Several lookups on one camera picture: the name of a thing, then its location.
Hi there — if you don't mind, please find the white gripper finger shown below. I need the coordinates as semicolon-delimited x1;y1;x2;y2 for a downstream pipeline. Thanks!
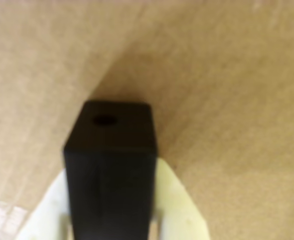
16;171;72;240
148;157;210;240

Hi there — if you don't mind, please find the black rectangular block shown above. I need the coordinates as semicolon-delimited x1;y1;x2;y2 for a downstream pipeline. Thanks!
61;99;160;240

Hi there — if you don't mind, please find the clear shiny tape patch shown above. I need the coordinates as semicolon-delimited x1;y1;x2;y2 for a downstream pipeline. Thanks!
0;194;29;240

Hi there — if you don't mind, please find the brown cardboard sheet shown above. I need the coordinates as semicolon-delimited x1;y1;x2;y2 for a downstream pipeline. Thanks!
0;0;294;240

